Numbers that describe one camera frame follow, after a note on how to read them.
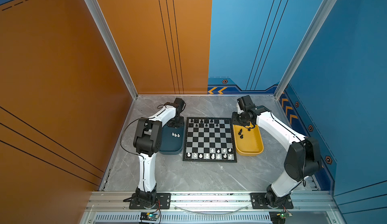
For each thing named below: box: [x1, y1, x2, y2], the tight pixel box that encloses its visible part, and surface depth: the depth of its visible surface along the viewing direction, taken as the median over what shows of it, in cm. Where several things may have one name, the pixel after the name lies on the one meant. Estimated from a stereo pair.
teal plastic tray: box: [158, 124, 184, 155], surface depth 98 cm
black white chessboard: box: [182, 116, 238, 163], surface depth 94 cm
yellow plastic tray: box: [232, 122, 265, 157], surface depth 95 cm
